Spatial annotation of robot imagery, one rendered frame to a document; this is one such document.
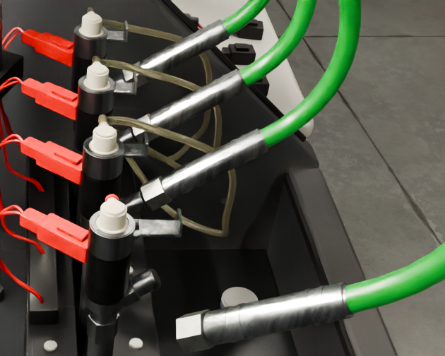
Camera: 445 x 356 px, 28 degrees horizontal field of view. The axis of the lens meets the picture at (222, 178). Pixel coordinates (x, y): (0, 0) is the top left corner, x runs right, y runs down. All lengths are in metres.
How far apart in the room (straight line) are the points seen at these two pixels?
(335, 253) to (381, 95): 2.22
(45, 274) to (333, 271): 0.27
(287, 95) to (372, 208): 1.53
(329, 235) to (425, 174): 1.86
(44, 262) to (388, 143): 2.16
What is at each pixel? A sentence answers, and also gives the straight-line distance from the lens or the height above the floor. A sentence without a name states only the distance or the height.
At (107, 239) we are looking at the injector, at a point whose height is 1.14.
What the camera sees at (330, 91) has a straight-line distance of 0.61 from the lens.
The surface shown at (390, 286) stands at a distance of 0.43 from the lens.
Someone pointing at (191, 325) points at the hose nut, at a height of 1.15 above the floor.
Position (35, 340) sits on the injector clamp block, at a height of 0.98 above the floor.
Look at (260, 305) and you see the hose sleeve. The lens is 0.46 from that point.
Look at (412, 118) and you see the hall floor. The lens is 2.97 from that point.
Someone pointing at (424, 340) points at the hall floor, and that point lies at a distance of 2.19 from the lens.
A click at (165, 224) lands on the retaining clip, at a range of 0.56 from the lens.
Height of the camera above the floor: 1.49
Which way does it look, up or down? 37 degrees down
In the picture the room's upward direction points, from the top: 11 degrees clockwise
